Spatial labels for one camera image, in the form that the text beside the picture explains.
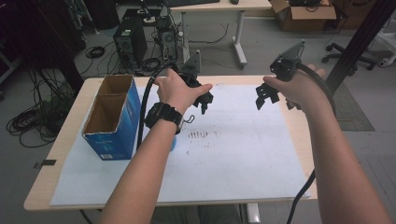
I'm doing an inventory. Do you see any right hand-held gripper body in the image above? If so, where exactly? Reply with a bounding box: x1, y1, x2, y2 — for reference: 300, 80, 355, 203
269, 39, 306, 83

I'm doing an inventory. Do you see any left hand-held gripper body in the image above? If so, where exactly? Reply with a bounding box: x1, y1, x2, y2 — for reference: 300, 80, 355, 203
177, 49, 206, 89

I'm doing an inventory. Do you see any person's left hand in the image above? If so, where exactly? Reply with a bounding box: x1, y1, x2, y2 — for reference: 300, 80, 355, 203
154, 68, 214, 115

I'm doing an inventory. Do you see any person's right hand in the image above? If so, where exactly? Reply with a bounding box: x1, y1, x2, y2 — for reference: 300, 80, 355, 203
262, 63, 328, 110

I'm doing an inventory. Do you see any open computer case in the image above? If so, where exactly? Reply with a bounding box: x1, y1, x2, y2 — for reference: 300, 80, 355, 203
154, 15, 179, 63

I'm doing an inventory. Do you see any black wristwatch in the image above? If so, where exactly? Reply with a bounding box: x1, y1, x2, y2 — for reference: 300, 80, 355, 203
144, 102, 185, 135

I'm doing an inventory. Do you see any brown cardboard box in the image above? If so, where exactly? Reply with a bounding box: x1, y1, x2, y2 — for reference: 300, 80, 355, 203
268, 0, 338, 33

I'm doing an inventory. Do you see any white desk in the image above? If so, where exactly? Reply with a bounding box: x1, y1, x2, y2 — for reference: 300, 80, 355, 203
169, 0, 274, 70

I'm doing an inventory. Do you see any white paper sheet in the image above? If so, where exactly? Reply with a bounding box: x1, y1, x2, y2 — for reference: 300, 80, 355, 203
49, 83, 312, 207

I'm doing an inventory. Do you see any black office chair base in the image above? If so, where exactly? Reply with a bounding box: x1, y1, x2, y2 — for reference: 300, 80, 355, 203
321, 42, 378, 77

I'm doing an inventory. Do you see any black computer tower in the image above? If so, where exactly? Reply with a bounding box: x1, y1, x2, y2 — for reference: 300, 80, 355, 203
112, 17, 149, 70

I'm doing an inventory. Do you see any black keyboard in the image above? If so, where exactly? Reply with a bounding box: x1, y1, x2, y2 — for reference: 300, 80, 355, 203
163, 0, 221, 7

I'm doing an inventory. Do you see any dark floor mat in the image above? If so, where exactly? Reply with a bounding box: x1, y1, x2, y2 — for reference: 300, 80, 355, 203
332, 81, 375, 133

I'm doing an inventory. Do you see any blue cardboard box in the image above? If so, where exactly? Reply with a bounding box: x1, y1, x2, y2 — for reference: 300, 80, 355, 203
81, 74, 143, 161

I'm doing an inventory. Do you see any white stand base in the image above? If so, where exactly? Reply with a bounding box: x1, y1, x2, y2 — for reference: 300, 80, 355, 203
374, 28, 396, 68

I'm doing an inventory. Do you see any white table leg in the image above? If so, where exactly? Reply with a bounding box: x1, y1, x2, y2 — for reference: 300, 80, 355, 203
245, 203, 262, 224

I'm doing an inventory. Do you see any dark curtain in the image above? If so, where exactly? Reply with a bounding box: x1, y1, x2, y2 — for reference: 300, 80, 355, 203
0, 0, 86, 94

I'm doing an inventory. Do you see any black tape piece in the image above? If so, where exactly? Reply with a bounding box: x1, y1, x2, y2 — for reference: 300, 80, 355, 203
33, 159, 58, 170

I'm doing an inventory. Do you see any thin black floor cable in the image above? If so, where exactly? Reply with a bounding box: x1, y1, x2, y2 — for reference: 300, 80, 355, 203
188, 22, 231, 45

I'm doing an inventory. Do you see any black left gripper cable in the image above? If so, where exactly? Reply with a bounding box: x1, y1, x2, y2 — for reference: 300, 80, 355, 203
135, 62, 179, 151

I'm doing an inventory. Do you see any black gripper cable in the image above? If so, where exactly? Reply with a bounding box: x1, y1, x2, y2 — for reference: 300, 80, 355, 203
286, 63, 338, 224
135, 62, 179, 151

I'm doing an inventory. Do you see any black metal post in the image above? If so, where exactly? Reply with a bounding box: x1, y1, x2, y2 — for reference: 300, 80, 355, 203
324, 0, 396, 96

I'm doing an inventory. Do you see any coiled black cable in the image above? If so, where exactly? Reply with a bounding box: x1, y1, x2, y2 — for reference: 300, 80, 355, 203
84, 45, 106, 60

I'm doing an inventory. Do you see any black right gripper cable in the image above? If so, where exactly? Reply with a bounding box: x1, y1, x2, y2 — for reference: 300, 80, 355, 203
286, 63, 338, 224

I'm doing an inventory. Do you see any bundle of black floor cables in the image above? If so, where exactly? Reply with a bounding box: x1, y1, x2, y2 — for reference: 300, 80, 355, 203
5, 67, 78, 149

